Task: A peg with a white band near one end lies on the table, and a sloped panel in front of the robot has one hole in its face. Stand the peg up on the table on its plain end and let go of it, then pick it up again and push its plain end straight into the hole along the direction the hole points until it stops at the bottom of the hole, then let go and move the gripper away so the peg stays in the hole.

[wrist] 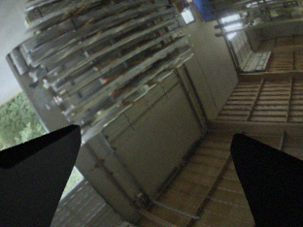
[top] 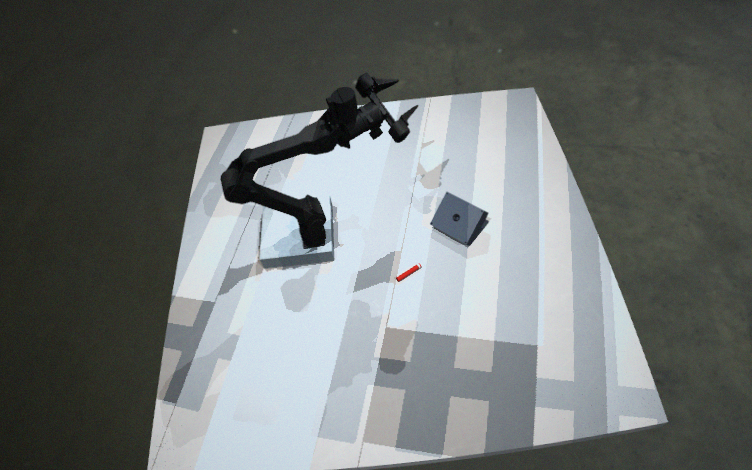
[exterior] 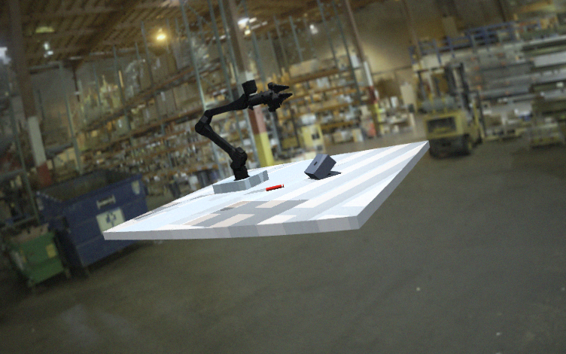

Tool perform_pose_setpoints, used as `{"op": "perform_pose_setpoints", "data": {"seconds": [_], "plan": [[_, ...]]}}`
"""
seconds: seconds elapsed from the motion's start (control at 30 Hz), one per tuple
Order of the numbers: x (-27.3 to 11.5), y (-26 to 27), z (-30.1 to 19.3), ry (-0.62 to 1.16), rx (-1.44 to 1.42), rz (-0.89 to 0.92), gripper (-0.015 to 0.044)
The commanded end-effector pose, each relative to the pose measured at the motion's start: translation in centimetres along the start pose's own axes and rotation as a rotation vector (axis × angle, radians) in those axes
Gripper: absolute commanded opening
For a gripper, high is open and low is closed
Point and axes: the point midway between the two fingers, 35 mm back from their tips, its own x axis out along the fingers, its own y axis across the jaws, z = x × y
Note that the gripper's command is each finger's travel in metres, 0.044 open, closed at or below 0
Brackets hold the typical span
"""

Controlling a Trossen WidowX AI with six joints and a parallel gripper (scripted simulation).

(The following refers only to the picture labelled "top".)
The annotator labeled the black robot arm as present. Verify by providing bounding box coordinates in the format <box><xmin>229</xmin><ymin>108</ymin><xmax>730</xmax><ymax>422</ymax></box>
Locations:
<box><xmin>221</xmin><ymin>87</ymin><xmax>366</xmax><ymax>249</ymax></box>

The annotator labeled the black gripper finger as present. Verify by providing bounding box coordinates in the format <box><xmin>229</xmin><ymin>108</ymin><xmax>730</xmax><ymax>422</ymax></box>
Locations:
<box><xmin>400</xmin><ymin>104</ymin><xmax>418</xmax><ymax>126</ymax></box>
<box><xmin>371</xmin><ymin>77</ymin><xmax>399</xmax><ymax>94</ymax></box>

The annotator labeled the dark grey square panel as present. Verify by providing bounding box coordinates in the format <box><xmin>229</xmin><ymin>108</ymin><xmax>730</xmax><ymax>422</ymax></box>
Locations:
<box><xmin>430</xmin><ymin>191</ymin><xmax>489</xmax><ymax>246</ymax></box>

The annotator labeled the red peg with white band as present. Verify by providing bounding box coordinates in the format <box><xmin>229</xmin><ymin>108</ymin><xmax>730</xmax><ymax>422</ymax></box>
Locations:
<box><xmin>396</xmin><ymin>263</ymin><xmax>422</xmax><ymax>282</ymax></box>

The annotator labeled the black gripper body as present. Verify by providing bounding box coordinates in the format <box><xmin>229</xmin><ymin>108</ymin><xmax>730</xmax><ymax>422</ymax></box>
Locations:
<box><xmin>355</xmin><ymin>73</ymin><xmax>411</xmax><ymax>143</ymax></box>

